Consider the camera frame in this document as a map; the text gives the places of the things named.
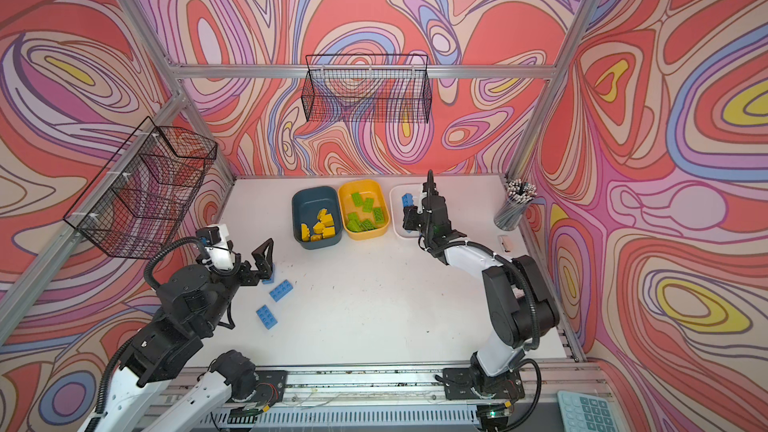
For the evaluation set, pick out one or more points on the wall wire basket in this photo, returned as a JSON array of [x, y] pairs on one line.
[[147, 195], [367, 88]]

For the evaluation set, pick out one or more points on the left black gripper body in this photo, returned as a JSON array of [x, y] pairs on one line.
[[239, 276]]

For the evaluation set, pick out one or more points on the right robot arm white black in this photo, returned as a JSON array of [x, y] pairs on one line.
[[520, 306]]

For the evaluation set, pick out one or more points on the left wall wire basket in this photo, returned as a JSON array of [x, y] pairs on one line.
[[147, 195]]

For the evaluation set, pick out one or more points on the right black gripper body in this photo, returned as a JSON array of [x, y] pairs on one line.
[[415, 221]]

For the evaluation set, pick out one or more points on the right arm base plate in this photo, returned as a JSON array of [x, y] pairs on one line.
[[472, 383]]

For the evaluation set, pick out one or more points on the green lego plate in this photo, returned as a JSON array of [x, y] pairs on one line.
[[353, 222]]

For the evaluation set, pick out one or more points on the yellow plastic bin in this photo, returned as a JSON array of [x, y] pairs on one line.
[[367, 188]]

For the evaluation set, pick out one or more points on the blue lego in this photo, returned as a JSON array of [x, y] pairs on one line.
[[281, 290], [407, 200], [266, 317]]

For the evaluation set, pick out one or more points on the back wall wire basket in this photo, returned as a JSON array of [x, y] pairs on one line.
[[367, 88]]

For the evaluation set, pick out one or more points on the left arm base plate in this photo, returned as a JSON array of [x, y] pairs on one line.
[[265, 387]]

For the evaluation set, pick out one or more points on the teal calculator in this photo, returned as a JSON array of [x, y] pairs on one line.
[[582, 413]]

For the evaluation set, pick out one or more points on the front aluminium rail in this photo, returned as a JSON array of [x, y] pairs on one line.
[[362, 386]]

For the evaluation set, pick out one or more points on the white plastic bin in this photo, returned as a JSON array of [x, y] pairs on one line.
[[398, 210]]

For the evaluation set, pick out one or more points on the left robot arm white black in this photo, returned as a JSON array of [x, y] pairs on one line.
[[195, 279]]

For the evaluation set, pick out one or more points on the cup of pens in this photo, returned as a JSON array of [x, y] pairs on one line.
[[519, 195]]

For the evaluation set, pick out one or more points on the yellow long lego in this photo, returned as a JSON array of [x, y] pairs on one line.
[[327, 220]]

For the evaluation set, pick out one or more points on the dark teal plastic bin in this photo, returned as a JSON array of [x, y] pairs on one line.
[[316, 216]]

